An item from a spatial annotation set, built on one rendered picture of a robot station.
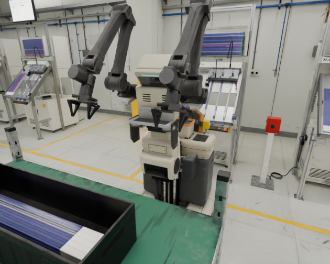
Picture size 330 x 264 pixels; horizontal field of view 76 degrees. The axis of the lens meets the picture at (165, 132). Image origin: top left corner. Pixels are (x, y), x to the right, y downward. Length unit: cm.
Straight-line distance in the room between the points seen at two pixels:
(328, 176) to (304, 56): 206
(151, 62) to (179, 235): 85
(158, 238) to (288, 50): 388
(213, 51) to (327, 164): 175
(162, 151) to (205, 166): 38
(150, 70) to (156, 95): 15
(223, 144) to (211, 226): 218
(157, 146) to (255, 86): 315
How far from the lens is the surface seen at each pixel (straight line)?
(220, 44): 272
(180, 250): 56
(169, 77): 76
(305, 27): 422
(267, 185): 272
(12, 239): 53
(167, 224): 62
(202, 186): 162
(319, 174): 288
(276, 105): 426
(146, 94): 122
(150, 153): 133
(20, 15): 474
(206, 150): 148
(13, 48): 579
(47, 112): 443
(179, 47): 90
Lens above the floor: 138
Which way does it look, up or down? 20 degrees down
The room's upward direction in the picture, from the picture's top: straight up
